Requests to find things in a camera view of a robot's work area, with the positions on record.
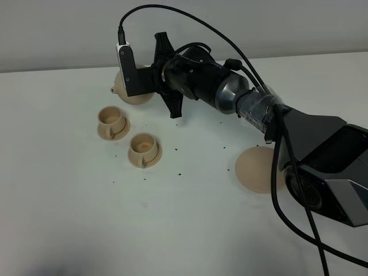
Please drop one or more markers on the near beige teacup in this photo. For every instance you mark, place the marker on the near beige teacup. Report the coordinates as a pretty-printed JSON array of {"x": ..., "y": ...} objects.
[{"x": 143, "y": 149}]

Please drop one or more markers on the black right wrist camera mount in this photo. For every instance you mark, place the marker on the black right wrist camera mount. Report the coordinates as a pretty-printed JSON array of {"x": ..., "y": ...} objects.
[{"x": 137, "y": 81}]

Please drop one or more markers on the beige cup saucer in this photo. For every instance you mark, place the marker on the beige cup saucer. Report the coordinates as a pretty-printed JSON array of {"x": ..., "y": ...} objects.
[
  {"x": 115, "y": 130},
  {"x": 155, "y": 160}
]

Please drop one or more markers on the far beige cup saucer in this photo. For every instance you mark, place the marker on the far beige cup saucer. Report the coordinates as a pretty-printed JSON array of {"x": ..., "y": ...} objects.
[{"x": 115, "y": 130}]

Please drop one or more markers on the beige teacup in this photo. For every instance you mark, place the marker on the beige teacup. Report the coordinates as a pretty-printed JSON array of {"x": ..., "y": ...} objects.
[
  {"x": 110, "y": 114},
  {"x": 143, "y": 149}
]

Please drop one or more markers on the far beige teacup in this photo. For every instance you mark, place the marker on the far beige teacup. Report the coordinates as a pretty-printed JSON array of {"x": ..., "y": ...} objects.
[{"x": 110, "y": 114}]

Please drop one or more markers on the large beige teapot saucer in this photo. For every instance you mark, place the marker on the large beige teapot saucer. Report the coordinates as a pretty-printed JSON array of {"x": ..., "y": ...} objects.
[{"x": 253, "y": 169}]

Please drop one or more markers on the near beige cup saucer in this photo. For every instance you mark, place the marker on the near beige cup saucer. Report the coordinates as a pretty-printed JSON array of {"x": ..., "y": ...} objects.
[{"x": 155, "y": 160}]

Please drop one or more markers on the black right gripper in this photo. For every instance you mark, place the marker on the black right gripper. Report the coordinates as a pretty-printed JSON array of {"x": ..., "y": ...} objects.
[{"x": 194, "y": 75}]

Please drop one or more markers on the beige ceramic teapot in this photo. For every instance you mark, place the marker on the beige ceramic teapot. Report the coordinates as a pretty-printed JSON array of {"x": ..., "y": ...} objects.
[{"x": 119, "y": 89}]

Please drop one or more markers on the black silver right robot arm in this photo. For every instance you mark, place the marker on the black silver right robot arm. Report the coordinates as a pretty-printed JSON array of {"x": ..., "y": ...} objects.
[{"x": 324, "y": 158}]

